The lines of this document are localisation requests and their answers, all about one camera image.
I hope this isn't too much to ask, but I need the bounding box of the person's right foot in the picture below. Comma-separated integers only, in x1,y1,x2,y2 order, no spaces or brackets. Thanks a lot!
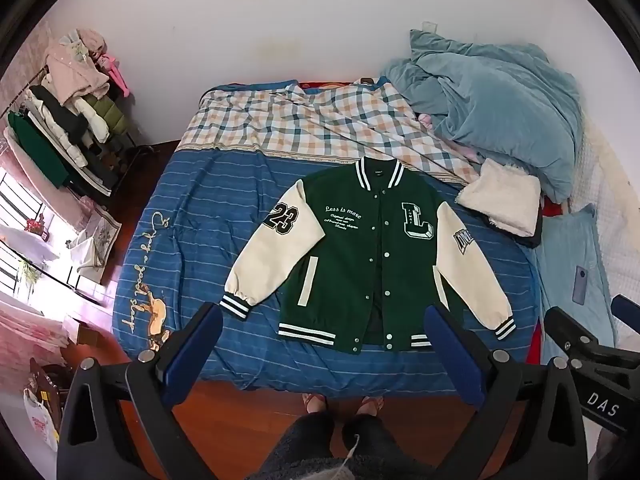
354,396,387,417

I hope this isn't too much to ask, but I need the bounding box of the teal comforter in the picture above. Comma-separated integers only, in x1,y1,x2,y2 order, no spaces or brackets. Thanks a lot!
380,29,585,205

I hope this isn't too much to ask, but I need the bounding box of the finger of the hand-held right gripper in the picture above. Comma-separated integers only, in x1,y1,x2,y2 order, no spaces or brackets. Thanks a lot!
545,306,601,361
612,294,640,327

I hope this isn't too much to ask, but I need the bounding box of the white embroidered cloth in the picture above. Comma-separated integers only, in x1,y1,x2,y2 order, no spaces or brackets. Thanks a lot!
65,207,122,286

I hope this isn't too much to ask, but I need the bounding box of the cream fleece cloth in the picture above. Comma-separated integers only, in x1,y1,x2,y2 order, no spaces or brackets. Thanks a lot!
456,158,543,246

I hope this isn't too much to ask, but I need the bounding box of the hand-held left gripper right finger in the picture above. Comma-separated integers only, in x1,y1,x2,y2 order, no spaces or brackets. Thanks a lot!
424,305,601,480

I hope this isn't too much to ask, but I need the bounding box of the plaid blanket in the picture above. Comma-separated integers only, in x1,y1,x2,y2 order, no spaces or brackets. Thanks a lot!
179,77,481,184

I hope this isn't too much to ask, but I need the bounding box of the white plastic bag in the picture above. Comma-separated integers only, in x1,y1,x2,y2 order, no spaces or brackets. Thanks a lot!
22,389,61,453

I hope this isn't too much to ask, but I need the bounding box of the black clothes rack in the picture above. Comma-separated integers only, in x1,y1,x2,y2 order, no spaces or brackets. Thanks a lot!
5,72,156,198

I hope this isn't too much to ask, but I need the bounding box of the light blue pillow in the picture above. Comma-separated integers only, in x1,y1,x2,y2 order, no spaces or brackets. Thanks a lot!
532,204,618,363

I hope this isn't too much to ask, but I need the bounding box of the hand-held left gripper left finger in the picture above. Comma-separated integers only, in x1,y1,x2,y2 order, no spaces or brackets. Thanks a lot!
57,302,224,480

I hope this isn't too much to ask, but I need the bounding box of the green varsity jacket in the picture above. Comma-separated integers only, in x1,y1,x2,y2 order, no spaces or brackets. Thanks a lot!
219,156,517,353

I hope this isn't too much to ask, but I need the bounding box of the pink curtain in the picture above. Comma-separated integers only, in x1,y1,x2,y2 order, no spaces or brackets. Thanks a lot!
0,305,71,396

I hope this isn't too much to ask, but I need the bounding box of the grey smartphone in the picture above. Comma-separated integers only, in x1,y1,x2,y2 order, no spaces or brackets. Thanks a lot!
571,265,591,306

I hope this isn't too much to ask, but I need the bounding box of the blue striped bed sheet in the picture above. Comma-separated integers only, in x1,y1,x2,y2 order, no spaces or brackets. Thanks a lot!
112,147,538,393

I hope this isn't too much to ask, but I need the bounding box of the row of hanging clothes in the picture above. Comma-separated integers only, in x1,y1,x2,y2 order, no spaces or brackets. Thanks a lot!
5,30,132,196

